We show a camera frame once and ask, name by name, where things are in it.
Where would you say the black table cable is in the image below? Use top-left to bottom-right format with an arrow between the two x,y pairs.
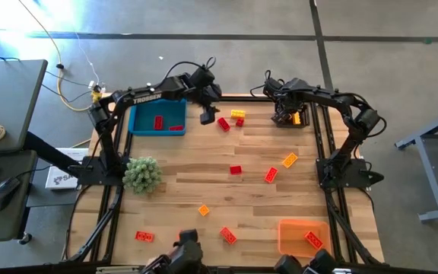
63,184 -> 90,262

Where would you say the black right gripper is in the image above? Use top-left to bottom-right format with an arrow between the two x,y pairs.
274,89 -> 302,127

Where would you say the blue plastic bin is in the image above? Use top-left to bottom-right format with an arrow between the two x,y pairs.
127,94 -> 188,137

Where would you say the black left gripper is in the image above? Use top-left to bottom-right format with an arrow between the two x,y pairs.
198,81 -> 223,126

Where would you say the grey metal table frame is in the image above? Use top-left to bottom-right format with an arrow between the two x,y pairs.
393,104 -> 438,224

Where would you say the dark grey computer desk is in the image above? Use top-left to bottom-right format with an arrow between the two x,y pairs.
0,149 -> 38,244

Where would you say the black aluminium table frame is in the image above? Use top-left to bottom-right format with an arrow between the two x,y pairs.
62,84 -> 386,267

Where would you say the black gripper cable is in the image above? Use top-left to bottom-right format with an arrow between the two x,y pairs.
249,69 -> 278,98
163,56 -> 217,83

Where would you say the black computer mouse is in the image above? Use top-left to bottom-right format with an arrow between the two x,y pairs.
0,176 -> 21,212

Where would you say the yellow floor cable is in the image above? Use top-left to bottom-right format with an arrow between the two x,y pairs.
16,0 -> 103,113

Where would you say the potted green succulent plant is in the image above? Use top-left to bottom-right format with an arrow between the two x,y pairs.
122,155 -> 163,197

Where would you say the black diagonal beam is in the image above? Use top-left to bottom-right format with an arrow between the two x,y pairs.
24,130 -> 90,177

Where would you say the grey tabletop panel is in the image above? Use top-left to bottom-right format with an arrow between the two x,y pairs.
0,59 -> 49,155

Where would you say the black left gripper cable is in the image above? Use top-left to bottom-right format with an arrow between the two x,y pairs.
163,56 -> 217,83

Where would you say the black slatted basket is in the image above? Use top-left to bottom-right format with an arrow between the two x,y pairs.
271,101 -> 312,129

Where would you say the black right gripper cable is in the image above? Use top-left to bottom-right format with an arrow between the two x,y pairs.
249,69 -> 278,98

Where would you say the white power adapter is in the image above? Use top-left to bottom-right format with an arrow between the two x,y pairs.
87,79 -> 106,92

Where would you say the orange translucent plastic bin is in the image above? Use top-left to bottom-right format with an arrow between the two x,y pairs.
278,218 -> 333,260

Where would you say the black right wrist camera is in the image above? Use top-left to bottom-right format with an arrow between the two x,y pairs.
263,78 -> 285,96

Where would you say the white printed cardboard box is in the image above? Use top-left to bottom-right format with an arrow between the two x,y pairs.
45,147 -> 90,191

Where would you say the white floor cable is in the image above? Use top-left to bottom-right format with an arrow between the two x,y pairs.
74,31 -> 101,84

